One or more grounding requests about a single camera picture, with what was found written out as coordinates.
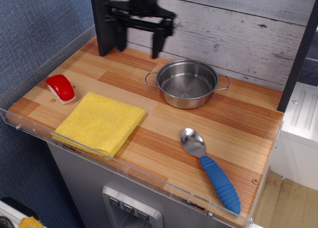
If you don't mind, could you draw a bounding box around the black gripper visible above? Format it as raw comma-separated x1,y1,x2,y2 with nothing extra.
105,0,176,59

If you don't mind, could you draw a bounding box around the spoon with blue handle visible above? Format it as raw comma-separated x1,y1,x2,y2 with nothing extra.
180,128,241,214

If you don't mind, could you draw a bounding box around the grey cabinet with dispenser panel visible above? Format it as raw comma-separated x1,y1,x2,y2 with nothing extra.
48,144,227,228

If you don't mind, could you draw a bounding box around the small steel pot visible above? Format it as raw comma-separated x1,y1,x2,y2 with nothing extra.
145,59,231,109

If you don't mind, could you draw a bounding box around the dark left upright post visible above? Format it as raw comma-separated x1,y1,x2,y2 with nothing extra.
91,0,115,57

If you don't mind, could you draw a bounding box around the yellow and black corner object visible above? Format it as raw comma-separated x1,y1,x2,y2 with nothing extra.
0,197,45,228

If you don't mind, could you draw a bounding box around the dark upright post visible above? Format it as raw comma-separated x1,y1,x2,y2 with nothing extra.
91,0,115,57
277,0,318,112

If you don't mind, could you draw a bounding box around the clear acrylic table guard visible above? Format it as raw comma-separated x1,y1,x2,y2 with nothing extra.
0,26,282,228

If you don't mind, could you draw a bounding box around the white side unit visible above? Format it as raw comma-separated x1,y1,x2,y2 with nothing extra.
269,82,318,190

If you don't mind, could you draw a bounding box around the dark right upright post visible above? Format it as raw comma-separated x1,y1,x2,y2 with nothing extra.
277,0,318,112

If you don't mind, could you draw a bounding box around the red and white toy sushi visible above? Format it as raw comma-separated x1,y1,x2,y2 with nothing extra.
46,75,76,104

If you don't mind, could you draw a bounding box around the yellow folded cloth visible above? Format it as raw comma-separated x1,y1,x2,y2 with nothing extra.
51,92,146,160

